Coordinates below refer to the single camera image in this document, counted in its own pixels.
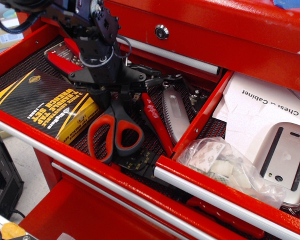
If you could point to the packaged red handled tool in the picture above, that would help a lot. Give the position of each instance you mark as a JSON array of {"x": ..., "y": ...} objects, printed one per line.
[{"x": 64, "y": 57}]

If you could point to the clear plastic bag of parts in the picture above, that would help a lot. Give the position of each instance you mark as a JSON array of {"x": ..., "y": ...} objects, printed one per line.
[{"x": 217, "y": 159}]

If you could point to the black yellow tap wrench box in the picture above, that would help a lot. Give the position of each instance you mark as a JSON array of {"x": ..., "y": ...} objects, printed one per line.
[{"x": 49, "y": 104}]

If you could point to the open red upper left drawer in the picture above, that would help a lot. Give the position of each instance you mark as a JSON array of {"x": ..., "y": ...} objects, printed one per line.
[{"x": 128, "y": 192}]

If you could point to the white cabinet manual paper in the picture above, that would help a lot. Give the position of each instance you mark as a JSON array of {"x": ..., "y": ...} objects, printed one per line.
[{"x": 250, "y": 107}]

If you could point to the open red right drawer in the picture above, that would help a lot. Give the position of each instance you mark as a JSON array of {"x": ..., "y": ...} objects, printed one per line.
[{"x": 244, "y": 207}]

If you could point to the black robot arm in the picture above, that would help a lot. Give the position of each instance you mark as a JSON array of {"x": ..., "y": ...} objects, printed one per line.
[{"x": 94, "y": 31}]

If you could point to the silver cabinet lock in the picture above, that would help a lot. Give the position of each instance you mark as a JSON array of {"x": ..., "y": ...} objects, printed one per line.
[{"x": 161, "y": 32}]

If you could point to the silver folding utility knife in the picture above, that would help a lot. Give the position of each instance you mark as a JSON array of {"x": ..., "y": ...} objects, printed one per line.
[{"x": 174, "y": 111}]

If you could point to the black metal pliers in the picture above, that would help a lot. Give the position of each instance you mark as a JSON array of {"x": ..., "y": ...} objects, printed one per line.
[{"x": 196, "y": 95}]

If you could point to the silver computer mouse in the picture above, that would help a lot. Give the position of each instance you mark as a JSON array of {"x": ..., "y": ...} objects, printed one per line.
[{"x": 278, "y": 161}]

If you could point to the red and grey scissors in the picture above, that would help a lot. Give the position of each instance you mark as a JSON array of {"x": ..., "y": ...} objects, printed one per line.
[{"x": 118, "y": 121}]

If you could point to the red tool cabinet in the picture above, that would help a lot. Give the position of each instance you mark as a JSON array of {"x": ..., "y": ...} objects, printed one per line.
[{"x": 250, "y": 37}]

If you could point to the red handled tool lower drawer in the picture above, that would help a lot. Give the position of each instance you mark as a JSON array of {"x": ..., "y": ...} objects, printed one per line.
[{"x": 226, "y": 217}]

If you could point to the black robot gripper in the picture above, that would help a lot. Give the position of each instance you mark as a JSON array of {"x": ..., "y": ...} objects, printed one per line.
[{"x": 104, "y": 72}]

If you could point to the black electronic device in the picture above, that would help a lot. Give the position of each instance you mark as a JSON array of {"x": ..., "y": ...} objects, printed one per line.
[{"x": 11, "y": 184}]

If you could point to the black wire stripper tool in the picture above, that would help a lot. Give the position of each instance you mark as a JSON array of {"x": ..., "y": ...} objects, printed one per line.
[{"x": 141, "y": 163}]

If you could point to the red handled crimping tool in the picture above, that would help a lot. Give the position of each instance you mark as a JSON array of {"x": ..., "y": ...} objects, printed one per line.
[{"x": 154, "y": 120}]

